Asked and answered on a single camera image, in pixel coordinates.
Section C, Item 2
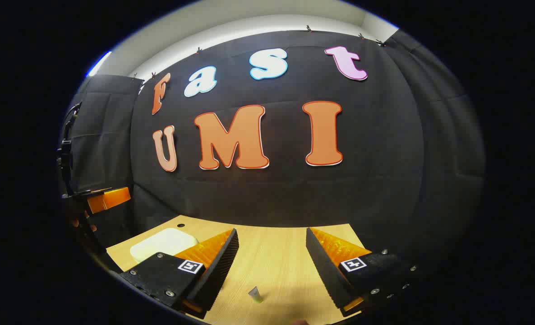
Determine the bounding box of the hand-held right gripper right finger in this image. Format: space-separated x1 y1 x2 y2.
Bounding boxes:
305 227 419 317

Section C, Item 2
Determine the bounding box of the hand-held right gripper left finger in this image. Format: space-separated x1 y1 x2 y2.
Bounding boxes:
121 228 240 316

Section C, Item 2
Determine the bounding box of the black backdrop cloth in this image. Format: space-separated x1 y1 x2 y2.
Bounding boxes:
60 29 487 271

